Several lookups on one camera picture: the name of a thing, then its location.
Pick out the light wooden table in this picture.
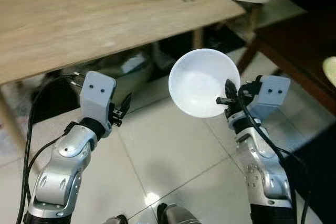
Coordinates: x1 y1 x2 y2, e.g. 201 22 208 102
0 0 246 151

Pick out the robot left leg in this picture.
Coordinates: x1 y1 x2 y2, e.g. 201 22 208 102
102 215 128 224

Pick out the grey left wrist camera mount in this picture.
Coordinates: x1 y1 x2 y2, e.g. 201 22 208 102
79 71 117 122

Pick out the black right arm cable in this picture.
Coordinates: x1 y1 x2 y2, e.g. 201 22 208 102
239 103 311 224

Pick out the robot right leg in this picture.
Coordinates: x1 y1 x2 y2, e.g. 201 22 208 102
156 203 203 224

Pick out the robot leg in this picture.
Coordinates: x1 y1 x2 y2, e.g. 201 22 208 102
156 203 203 224
102 215 128 224

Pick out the dark wooden table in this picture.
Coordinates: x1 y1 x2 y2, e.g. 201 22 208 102
236 12 336 114

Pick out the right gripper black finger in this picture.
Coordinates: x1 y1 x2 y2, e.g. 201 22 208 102
216 79 239 105

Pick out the white bowl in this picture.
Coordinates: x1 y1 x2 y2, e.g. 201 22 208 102
168 49 242 119

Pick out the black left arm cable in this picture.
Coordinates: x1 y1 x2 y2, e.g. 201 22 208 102
16 73 85 224

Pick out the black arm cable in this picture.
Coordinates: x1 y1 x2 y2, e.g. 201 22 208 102
239 103 311 224
16 73 85 224

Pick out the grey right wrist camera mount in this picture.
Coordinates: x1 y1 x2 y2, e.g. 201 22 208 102
247 75 291 121

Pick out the yellow plate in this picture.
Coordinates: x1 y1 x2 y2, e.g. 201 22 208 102
322 56 336 87

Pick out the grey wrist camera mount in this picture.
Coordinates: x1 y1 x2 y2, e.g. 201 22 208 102
79 71 117 122
247 75 291 121

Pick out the black floor mat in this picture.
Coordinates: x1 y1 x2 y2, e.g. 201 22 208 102
286 135 336 224

